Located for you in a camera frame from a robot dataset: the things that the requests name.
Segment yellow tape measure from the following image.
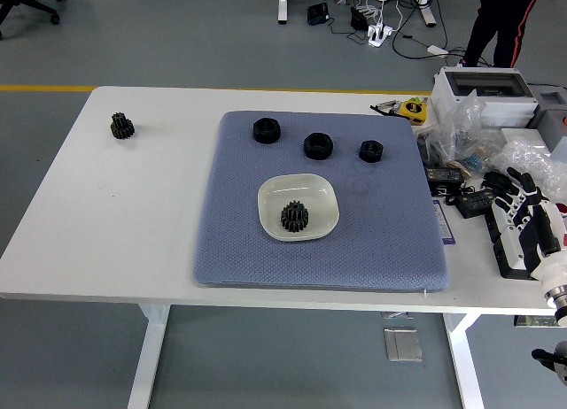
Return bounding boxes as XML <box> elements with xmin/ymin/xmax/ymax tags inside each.
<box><xmin>400</xmin><ymin>97</ymin><xmax>428</xmax><ymax>126</ymax></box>

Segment black digital meter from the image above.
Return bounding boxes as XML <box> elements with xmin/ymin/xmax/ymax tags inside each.
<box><xmin>455</xmin><ymin>190</ymin><xmax>493</xmax><ymax>219</ymax></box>

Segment grey enclosure box clear lid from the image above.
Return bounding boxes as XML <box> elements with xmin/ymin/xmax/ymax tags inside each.
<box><xmin>430</xmin><ymin>66</ymin><xmax>540</xmax><ymax>129</ymax></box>

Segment black metal hand tool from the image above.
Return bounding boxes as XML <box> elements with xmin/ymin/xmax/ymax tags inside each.
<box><xmin>369</xmin><ymin>99</ymin><xmax>405</xmax><ymax>116</ymax></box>

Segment white square dish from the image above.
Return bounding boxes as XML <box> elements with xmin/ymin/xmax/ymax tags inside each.
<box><xmin>257</xmin><ymin>173</ymin><xmax>340</xmax><ymax>242</ymax></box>

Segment blue-grey textured mat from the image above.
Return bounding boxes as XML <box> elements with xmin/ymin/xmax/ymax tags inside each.
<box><xmin>191</xmin><ymin>110</ymin><xmax>449</xmax><ymax>291</ymax></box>

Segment grey box with red button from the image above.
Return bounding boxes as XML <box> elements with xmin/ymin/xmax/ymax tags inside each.
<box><xmin>526</xmin><ymin>84</ymin><xmax>567</xmax><ymax>131</ymax></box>

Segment large black hex nut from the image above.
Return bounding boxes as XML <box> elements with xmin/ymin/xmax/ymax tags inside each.
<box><xmin>252</xmin><ymin>117</ymin><xmax>282</xmax><ymax>144</ymax></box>

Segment black stepped double gear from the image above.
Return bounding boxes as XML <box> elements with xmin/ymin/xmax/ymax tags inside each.
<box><xmin>110</xmin><ymin>112</ymin><xmax>136</xmax><ymax>141</ymax></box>

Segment grey floor outlet plate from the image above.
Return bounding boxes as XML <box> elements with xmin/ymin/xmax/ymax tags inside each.
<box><xmin>383</xmin><ymin>328</ymin><xmax>423</xmax><ymax>363</ymax></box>

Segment black charger box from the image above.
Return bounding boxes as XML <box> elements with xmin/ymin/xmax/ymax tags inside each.
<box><xmin>307</xmin><ymin>2</ymin><xmax>331</xmax><ymax>26</ymax></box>

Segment black office chair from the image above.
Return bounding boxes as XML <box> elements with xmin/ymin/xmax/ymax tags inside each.
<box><xmin>0</xmin><ymin>0</ymin><xmax>63</xmax><ymax>39</ymax></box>

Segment medium black hex nut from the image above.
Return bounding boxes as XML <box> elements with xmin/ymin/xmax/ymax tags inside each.
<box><xmin>303</xmin><ymin>132</ymin><xmax>334</xmax><ymax>161</ymax></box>

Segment black and white device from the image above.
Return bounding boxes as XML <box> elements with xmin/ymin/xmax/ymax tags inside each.
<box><xmin>485</xmin><ymin>204</ymin><xmax>540</xmax><ymax>281</ymax></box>

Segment white table leg with brace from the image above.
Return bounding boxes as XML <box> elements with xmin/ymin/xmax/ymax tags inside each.
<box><xmin>442</xmin><ymin>312</ymin><xmax>486</xmax><ymax>409</ymax></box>

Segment bubble wrap bag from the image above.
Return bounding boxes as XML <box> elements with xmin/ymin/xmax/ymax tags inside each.
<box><xmin>486</xmin><ymin>136</ymin><xmax>567</xmax><ymax>202</ymax></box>

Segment clear plastic bag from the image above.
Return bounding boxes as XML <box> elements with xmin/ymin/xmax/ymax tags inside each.
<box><xmin>427</xmin><ymin>89</ymin><xmax>506</xmax><ymax>171</ymax></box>

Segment small black hex nut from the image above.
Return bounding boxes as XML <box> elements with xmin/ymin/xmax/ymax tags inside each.
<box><xmin>358</xmin><ymin>140</ymin><xmax>384</xmax><ymax>164</ymax></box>

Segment black power adapter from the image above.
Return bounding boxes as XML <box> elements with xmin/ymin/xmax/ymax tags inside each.
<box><xmin>349</xmin><ymin>5</ymin><xmax>371</xmax><ymax>30</ymax></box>

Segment large black gear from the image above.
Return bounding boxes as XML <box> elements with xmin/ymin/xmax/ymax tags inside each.
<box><xmin>280</xmin><ymin>207</ymin><xmax>311</xmax><ymax>235</ymax></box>

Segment white power strip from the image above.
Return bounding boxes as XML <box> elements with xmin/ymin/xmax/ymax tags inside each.
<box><xmin>367</xmin><ymin>23</ymin><xmax>395</xmax><ymax>47</ymax></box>

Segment person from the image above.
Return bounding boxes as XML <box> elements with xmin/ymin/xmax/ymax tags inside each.
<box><xmin>460</xmin><ymin>0</ymin><xmax>546</xmax><ymax>69</ymax></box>

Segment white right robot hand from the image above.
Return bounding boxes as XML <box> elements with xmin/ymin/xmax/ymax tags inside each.
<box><xmin>489</xmin><ymin>166</ymin><xmax>567</xmax><ymax>282</ymax></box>

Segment white flat box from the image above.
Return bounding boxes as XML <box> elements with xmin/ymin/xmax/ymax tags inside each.
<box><xmin>500</xmin><ymin>126</ymin><xmax>555</xmax><ymax>158</ymax></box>

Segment small black fob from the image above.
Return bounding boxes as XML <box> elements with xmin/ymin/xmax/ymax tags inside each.
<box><xmin>482</xmin><ymin>172</ymin><xmax>510</xmax><ymax>191</ymax></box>

